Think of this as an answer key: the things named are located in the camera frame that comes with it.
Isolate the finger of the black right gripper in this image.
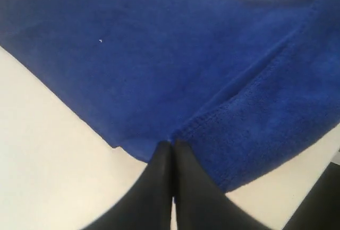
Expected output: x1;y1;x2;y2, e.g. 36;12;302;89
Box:
284;163;339;230

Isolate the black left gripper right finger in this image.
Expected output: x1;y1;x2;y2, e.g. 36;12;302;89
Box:
173;141;266;230

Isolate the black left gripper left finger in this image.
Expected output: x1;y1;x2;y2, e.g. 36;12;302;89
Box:
86;141;173;230

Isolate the blue towel with white label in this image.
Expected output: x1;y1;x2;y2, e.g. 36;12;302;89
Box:
1;0;339;192

